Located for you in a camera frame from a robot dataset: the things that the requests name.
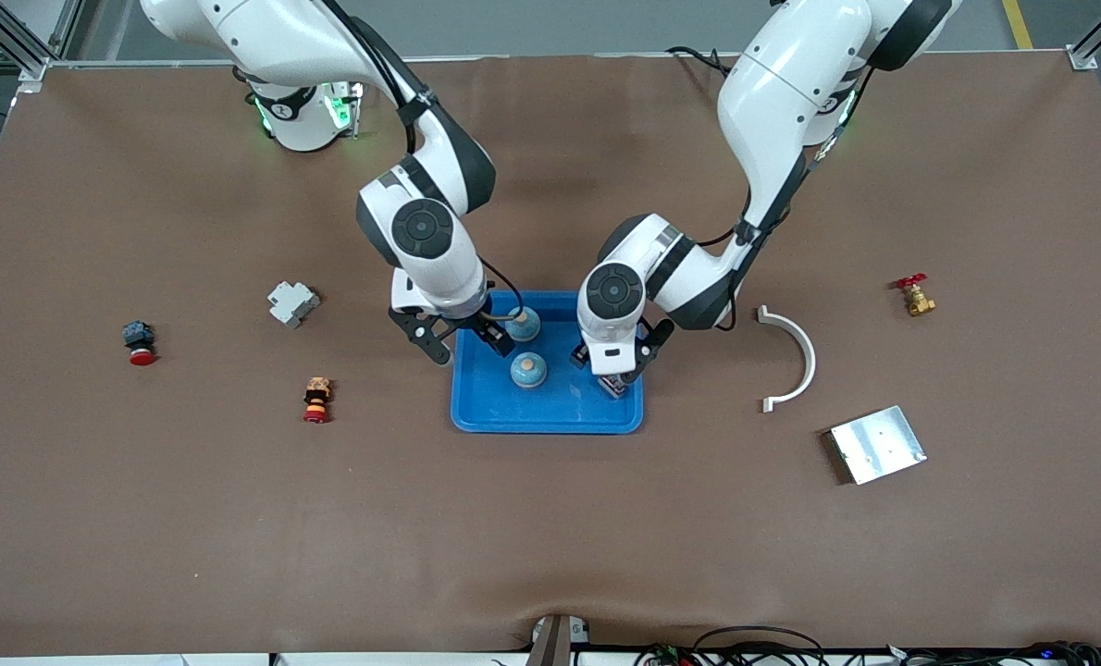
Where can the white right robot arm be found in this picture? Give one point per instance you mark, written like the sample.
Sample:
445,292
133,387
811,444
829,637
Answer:
264,37

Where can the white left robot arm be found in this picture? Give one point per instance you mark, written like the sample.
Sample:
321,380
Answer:
773,92

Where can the blue plastic tray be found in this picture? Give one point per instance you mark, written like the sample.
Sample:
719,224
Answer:
550,407

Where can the white grey plastic terminal block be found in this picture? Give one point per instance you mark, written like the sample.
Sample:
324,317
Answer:
291,303

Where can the orange red stacked button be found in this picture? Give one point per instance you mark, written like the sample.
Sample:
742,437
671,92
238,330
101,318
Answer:
317,398

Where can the brown table cover mat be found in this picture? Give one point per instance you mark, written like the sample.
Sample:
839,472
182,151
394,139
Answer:
550,536

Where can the white curved pipe clamp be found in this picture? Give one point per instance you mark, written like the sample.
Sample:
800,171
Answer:
810,361

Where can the red push button black block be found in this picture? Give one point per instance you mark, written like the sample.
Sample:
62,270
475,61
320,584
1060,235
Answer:
140,335

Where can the silver metal plate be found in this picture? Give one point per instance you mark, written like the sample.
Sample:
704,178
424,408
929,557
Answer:
879,446

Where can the grey brown mounting bracket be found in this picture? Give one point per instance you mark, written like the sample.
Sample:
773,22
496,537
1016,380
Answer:
555,643

